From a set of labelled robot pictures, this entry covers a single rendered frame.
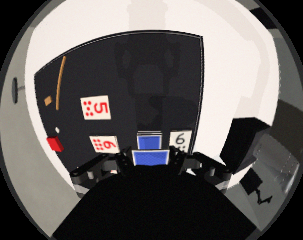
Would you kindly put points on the red rectangular block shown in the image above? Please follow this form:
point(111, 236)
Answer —
point(55, 143)

